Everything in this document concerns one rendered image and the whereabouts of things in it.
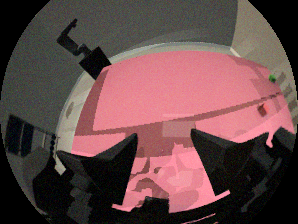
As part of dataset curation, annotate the small green block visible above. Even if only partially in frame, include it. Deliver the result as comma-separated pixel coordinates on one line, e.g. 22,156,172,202
269,75,277,83

